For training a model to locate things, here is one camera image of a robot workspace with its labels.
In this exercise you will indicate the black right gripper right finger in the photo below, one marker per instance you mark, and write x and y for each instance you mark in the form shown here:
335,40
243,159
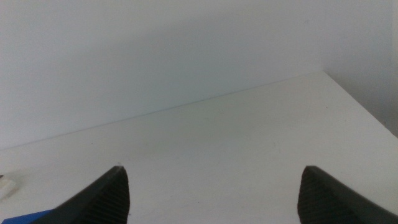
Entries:
323,202

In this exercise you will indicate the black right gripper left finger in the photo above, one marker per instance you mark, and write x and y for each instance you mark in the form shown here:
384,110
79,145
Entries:
102,202

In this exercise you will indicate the blue rectangular mat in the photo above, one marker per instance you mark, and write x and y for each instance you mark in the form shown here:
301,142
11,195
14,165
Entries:
21,218

